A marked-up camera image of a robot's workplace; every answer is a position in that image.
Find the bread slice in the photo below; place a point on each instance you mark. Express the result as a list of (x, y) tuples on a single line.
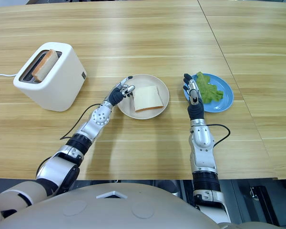
[(147, 97), (45, 65)]

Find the robot body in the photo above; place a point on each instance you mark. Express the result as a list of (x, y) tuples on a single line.
[(114, 210)]

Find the beige plate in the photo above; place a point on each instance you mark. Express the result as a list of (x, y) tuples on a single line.
[(157, 78)]

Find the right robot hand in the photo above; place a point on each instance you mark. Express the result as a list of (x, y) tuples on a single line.
[(195, 105)]

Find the blue plate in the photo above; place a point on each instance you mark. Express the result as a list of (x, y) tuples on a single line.
[(225, 94)]

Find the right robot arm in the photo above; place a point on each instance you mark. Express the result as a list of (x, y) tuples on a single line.
[(205, 164)]

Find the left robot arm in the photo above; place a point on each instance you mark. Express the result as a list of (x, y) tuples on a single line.
[(69, 152)]

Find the cream toaster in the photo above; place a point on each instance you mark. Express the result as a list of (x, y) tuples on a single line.
[(62, 83)]

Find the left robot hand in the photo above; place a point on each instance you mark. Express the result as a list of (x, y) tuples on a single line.
[(116, 95)]

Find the green lettuce leaf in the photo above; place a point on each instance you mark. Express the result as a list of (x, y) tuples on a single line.
[(208, 89)]

